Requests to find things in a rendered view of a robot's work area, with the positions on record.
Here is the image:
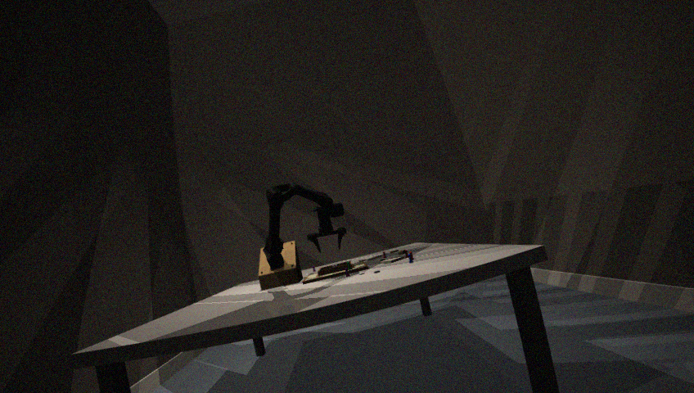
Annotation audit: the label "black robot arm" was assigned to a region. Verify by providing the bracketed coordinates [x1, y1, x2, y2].
[263, 182, 344, 270]

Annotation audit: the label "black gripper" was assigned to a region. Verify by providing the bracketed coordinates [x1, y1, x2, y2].
[307, 219, 347, 253]

